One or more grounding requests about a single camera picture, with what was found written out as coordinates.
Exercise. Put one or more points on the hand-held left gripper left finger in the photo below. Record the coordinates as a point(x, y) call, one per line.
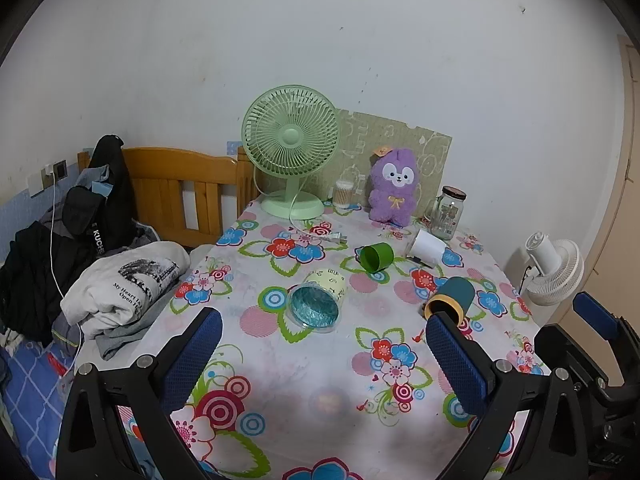
point(192, 355)

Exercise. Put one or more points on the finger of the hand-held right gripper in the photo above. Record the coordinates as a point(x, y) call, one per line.
point(597, 311)
point(555, 345)

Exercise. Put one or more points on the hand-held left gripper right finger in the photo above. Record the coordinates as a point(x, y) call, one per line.
point(460, 365)

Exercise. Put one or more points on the pale patterned cup blue inside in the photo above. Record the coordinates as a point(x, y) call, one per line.
point(327, 280)

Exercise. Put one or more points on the teal cup yellow rim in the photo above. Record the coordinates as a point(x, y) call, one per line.
point(457, 292)

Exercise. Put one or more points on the white cup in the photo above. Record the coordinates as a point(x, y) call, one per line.
point(427, 247)

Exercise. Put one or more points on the green cup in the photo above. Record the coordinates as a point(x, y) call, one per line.
point(377, 256)

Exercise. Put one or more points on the white small fan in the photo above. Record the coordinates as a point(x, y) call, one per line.
point(555, 270)

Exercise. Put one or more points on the grey folded cloth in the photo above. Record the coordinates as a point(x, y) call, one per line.
point(120, 341)

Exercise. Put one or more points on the white folded printed shirt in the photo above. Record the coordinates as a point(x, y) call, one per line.
point(125, 285)

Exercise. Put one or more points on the floral tablecloth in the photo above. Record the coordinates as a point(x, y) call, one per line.
point(300, 385)

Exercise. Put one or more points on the glass jar dark lid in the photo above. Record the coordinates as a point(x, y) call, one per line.
point(447, 215)

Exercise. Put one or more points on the blue checked bedsheet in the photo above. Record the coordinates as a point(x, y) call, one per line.
point(30, 400)

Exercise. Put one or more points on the purple plush toy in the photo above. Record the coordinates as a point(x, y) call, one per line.
point(392, 195)

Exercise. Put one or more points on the black jacket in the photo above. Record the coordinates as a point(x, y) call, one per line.
point(30, 270)

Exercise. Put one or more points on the wooden bed headboard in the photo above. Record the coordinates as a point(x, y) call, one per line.
point(150, 170)

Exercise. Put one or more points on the black hanging bag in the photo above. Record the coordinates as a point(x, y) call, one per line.
point(112, 180)

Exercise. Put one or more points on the cotton swab container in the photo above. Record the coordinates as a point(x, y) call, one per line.
point(344, 195)

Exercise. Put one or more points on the beige patterned board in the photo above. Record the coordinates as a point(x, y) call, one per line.
point(400, 132)

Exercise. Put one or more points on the green desk fan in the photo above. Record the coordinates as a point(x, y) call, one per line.
point(290, 135)

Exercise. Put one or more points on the wall socket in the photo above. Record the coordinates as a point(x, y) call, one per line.
point(60, 170)

